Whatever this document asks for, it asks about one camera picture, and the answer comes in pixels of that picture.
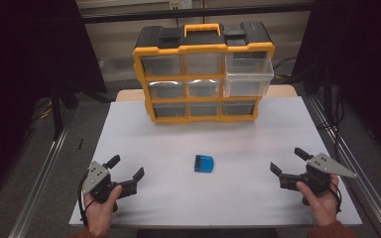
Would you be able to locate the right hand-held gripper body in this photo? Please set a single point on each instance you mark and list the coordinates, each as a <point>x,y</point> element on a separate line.
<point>324,165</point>

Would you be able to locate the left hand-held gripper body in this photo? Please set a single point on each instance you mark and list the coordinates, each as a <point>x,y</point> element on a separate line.
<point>96,177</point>

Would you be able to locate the small blue plastic piece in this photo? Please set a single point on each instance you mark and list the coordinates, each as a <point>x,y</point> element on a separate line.
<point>204,164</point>

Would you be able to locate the large clear plastic drawer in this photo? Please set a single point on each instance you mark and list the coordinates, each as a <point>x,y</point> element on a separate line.
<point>248,74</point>

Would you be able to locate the yellow black storage organizer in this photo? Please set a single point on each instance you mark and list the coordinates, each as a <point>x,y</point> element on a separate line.
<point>205,38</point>

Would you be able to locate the person's left hand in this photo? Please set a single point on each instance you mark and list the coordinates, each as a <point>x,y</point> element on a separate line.
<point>99,216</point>

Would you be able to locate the person's right hand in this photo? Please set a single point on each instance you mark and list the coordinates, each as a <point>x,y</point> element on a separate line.
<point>324,208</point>

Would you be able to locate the small black stick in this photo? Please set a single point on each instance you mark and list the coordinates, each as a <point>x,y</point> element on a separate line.
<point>80,144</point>

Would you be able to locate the set of small clear drawers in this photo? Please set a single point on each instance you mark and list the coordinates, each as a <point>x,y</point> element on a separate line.
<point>165,89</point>

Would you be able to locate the black curtain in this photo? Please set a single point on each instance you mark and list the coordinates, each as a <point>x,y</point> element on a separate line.
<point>23,66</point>
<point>360,66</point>

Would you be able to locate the black horizontal bar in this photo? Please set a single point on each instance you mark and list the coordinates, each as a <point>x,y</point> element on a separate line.
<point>195,13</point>

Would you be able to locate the metal floor rail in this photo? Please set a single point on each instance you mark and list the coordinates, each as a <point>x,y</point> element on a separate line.
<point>36,185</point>
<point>367,185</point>

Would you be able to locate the white wall outlet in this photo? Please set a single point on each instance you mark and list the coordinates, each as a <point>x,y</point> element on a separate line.
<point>180,4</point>

